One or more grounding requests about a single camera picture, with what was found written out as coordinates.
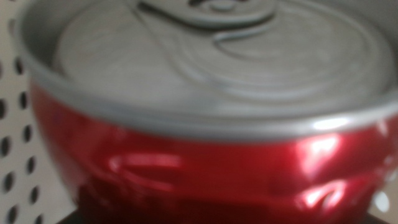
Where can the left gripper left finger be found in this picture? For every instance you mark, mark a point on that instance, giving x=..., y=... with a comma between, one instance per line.
x=66, y=220

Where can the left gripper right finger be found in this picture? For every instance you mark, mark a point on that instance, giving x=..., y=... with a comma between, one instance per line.
x=377, y=220

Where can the red soda can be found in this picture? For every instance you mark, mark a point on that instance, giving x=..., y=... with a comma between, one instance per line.
x=217, y=171

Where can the white perforated plastic basket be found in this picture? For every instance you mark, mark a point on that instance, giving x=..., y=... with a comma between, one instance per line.
x=14, y=130

